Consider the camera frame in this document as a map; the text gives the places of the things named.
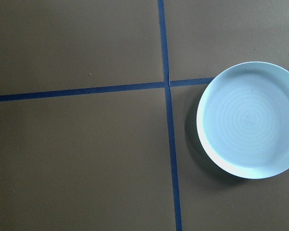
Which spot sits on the light blue round plate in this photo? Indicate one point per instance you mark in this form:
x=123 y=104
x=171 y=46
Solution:
x=248 y=120

